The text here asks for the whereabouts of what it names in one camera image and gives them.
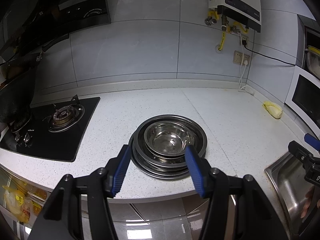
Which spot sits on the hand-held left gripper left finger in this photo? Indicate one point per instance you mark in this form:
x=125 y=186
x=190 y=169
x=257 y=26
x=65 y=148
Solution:
x=121 y=172

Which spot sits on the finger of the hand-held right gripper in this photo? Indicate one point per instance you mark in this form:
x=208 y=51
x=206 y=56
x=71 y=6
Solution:
x=297 y=150
x=312 y=141

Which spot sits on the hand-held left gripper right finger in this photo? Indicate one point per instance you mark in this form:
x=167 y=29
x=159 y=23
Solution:
x=196 y=172

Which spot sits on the medium steel plate without label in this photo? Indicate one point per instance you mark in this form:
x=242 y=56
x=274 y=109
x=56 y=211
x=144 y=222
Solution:
x=152 y=168

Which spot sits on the medium steel plate with label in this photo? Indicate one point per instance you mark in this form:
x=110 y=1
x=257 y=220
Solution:
x=200 y=140

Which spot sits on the large steel plate with label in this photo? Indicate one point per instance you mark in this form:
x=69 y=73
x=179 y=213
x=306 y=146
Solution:
x=155 y=175

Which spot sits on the large steel bowl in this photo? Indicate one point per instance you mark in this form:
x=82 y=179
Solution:
x=148 y=136

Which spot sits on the person's right hand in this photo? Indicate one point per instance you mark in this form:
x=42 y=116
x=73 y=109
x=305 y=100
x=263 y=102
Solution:
x=307 y=202

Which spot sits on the steel sink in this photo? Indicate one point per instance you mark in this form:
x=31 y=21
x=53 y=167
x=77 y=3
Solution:
x=285 y=180

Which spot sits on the white microwave oven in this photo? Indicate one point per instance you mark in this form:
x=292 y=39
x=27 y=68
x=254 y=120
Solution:
x=305 y=97

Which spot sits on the napa cabbage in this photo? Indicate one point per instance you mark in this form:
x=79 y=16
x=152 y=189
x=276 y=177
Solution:
x=273 y=110

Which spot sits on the glossy grey cabinet door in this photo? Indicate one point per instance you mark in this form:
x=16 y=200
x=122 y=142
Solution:
x=155 y=222

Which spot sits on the black glass gas stove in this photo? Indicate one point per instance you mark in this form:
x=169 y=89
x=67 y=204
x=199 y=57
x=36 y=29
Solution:
x=82 y=120

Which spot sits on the glass bowl with yellow rim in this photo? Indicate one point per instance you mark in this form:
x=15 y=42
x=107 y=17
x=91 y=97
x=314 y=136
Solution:
x=312 y=62

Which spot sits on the gas burner with grate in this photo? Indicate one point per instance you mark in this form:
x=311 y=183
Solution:
x=62 y=117
x=20 y=125

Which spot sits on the yellow oil bottle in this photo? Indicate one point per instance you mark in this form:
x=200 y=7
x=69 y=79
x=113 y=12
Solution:
x=38 y=200

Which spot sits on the stove knob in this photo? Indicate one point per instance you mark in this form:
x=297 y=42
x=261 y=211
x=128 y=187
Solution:
x=27 y=137
x=18 y=137

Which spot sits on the yellow plastic bag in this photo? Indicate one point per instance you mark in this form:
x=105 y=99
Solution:
x=17 y=202

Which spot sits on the brass pipe valves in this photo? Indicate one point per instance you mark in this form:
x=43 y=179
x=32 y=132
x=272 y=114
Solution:
x=212 y=18

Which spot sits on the black range hood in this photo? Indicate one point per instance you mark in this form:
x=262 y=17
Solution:
x=82 y=7

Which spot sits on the grey appliance frame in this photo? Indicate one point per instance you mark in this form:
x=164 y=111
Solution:
x=300 y=37

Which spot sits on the beige wall socket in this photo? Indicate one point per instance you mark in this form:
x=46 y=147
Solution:
x=238 y=56

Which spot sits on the wall socket with black plug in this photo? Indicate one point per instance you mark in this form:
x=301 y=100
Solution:
x=243 y=40

